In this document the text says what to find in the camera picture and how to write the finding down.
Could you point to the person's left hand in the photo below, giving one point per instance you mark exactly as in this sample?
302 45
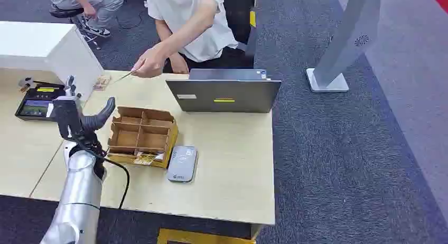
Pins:
150 64

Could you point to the person's right hand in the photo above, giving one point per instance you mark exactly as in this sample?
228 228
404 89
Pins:
179 64

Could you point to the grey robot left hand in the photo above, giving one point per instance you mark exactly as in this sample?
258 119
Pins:
71 121

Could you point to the thin printed card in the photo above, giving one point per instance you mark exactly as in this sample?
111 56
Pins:
123 76

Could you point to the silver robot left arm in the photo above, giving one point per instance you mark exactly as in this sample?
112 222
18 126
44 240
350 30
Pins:
78 193

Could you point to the person at desk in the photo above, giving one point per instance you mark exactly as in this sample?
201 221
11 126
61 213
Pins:
196 29

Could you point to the black terminal with screen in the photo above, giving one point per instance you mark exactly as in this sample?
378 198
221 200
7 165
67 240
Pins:
35 104

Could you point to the stack of printed cards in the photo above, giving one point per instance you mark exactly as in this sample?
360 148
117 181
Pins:
102 83

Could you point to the grey laptop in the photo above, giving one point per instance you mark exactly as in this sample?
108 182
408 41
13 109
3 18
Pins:
224 95

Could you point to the grey hammer-shaped tool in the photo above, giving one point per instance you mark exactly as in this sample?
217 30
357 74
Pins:
25 83

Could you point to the cardboard box with compartments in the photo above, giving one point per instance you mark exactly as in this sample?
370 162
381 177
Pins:
140 137

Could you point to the yellow printed card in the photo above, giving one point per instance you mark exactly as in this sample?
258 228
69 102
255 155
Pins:
145 159

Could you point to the white cabinet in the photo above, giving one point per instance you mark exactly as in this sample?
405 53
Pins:
42 43

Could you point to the person on stool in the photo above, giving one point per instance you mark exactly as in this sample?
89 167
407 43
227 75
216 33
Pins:
91 1

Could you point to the grey flat card case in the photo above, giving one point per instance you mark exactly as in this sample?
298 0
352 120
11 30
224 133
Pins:
182 164

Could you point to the black stool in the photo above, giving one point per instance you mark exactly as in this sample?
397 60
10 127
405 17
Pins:
63 12

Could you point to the grey stand with white base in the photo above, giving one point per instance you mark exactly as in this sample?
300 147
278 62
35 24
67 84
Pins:
346 36

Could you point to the yellow frame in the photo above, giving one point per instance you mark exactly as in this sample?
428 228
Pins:
196 237

